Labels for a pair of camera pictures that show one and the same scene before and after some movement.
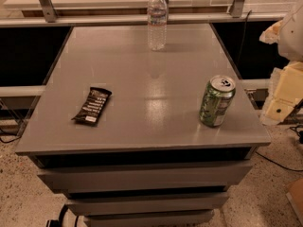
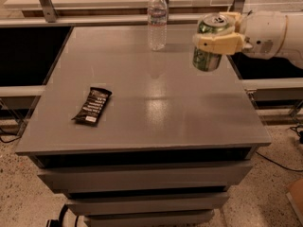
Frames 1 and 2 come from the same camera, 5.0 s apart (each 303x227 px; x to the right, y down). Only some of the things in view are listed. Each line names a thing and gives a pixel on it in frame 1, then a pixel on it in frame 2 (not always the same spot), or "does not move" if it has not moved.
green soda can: [217, 100] -> [206, 61]
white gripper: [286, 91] -> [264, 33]
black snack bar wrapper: [93, 106] does not move
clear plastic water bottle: [157, 20] does not move
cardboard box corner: [294, 196] does not move
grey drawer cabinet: [150, 161] does not move
